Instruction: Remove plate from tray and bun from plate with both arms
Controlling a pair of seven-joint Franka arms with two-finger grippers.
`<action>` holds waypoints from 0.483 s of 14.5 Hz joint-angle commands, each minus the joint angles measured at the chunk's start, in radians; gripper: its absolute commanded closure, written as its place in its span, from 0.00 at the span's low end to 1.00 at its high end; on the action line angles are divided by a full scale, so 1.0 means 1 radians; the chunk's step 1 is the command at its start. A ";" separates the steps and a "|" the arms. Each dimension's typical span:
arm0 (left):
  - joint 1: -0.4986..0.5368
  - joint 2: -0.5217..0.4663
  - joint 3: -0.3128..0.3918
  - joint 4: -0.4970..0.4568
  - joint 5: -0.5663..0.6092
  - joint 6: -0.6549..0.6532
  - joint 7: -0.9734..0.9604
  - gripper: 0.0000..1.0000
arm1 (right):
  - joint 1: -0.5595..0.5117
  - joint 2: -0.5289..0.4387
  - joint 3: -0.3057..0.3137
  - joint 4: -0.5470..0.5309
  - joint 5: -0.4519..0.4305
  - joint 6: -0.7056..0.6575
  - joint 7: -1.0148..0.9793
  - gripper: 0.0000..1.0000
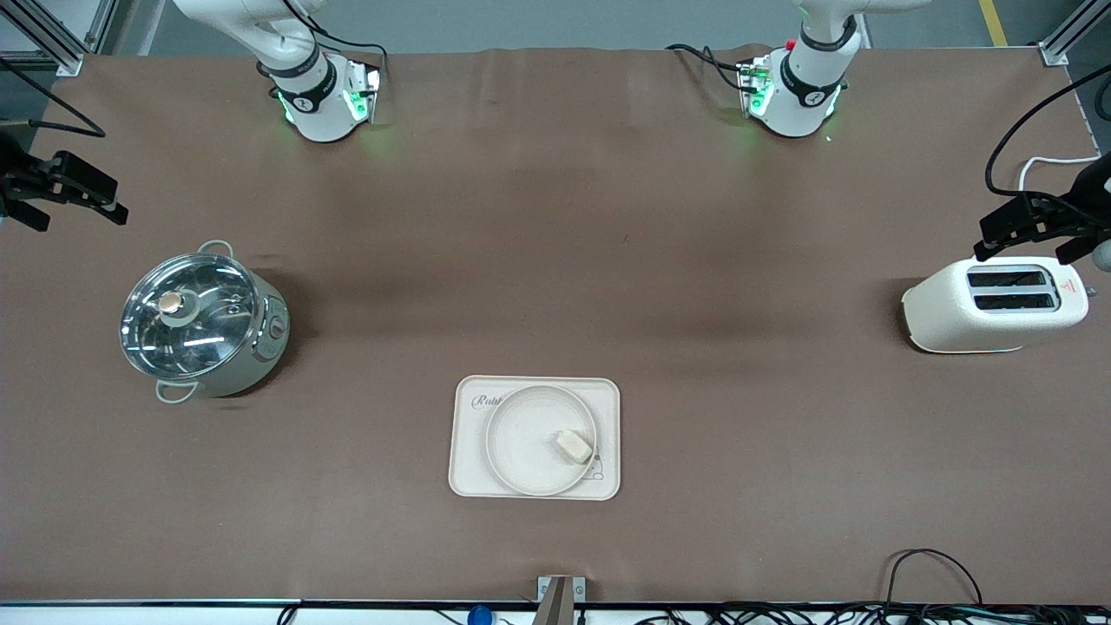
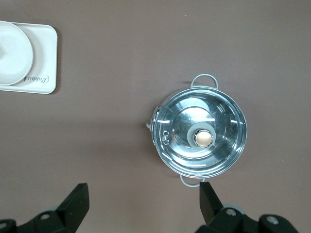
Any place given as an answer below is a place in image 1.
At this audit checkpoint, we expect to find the beige round plate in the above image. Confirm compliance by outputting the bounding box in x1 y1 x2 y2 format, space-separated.
485 385 599 497

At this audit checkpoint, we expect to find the cream two-slot toaster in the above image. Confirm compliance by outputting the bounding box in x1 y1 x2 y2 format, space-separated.
901 256 1090 354

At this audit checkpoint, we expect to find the glass pot lid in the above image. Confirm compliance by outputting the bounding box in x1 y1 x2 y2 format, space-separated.
120 253 260 381

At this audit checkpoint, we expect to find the silver electric cooking pot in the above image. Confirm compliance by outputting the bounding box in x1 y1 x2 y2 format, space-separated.
119 240 292 405

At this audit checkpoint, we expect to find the brown table mat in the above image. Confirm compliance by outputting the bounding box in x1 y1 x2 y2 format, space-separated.
0 43 1111 605

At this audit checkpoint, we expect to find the beige rabbit print tray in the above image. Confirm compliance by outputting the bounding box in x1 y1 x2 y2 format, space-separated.
449 375 621 501

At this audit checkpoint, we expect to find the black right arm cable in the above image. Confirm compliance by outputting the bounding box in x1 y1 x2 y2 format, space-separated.
0 54 107 138

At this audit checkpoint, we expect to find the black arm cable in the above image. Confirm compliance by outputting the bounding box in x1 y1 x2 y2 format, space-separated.
983 62 1111 202
0 54 107 138

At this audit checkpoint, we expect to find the white toaster power cable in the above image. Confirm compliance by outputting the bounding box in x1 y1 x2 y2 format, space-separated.
1017 155 1101 194

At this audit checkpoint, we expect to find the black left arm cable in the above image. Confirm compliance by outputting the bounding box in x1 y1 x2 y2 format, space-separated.
983 62 1111 202

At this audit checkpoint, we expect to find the aluminium frame profile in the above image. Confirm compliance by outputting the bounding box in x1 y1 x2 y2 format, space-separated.
0 0 119 76
1037 0 1111 67

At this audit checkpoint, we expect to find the black looped cable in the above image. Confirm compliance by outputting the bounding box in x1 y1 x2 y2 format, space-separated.
884 548 983 609

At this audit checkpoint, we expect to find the black base power cable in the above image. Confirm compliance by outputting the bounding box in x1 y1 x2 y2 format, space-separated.
664 43 749 93

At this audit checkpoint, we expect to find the black cable bundle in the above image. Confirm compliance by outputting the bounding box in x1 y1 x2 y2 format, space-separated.
634 602 1111 625

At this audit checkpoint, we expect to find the grey metal bracket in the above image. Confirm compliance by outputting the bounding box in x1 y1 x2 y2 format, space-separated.
537 576 586 625

